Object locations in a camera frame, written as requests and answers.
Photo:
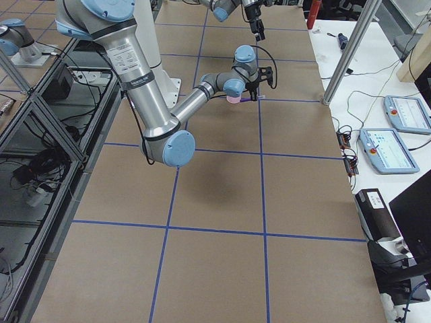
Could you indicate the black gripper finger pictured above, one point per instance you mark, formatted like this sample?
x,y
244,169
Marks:
x,y
254,27
260,31
252,97

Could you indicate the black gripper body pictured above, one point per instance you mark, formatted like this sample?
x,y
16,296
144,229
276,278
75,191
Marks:
x,y
252,88
252,14

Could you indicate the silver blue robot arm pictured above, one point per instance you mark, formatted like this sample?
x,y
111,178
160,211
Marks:
x,y
224,8
113,26

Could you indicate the pink mesh pen holder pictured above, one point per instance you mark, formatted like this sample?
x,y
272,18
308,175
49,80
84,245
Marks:
x,y
233,100

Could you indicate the red cylinder bottle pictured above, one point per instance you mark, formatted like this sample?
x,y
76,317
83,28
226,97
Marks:
x,y
313,13

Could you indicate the folded blue umbrella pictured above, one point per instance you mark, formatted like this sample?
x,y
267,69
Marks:
x,y
342,41

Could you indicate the small orange circuit board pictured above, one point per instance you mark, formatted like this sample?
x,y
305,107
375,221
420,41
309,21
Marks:
x,y
344,139

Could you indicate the near blue teach pendant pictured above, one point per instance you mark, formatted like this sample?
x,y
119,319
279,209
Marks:
x,y
387,152

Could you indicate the blue teach pendant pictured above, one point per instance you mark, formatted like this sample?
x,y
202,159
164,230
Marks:
x,y
407,114
387,152

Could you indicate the far blue teach pendant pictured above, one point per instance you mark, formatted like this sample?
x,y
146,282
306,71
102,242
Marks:
x,y
407,114

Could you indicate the black box with label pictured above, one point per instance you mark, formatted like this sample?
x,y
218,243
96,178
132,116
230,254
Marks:
x,y
375,218

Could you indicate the black monitor screen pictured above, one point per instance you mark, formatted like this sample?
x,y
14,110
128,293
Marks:
x,y
411,211

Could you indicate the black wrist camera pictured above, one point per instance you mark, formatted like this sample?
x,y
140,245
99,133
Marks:
x,y
265,74

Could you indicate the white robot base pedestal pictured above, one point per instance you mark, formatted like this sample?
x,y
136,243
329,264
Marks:
x,y
146,36

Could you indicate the aluminium frame post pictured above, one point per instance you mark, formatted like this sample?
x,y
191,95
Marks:
x,y
356,37

